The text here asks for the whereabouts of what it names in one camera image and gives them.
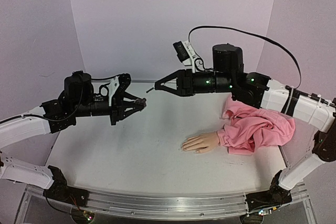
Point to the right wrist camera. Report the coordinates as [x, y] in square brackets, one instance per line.
[187, 56]

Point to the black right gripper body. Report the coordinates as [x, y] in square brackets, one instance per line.
[186, 83]

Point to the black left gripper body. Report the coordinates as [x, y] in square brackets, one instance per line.
[85, 108]

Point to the mannequin hand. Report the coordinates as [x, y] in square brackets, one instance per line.
[202, 143]

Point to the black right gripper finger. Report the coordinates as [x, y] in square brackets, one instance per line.
[169, 81]
[169, 90]

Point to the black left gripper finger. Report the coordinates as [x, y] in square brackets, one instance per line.
[131, 108]
[130, 96]

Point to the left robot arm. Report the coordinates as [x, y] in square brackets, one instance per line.
[78, 99]

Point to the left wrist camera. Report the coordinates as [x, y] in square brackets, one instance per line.
[117, 87]

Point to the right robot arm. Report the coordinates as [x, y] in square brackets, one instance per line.
[259, 91]

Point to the pink hoodie cloth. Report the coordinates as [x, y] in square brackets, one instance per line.
[246, 129]

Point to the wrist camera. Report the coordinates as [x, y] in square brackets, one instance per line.
[187, 56]
[117, 87]

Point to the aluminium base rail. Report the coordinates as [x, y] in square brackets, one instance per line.
[175, 208]

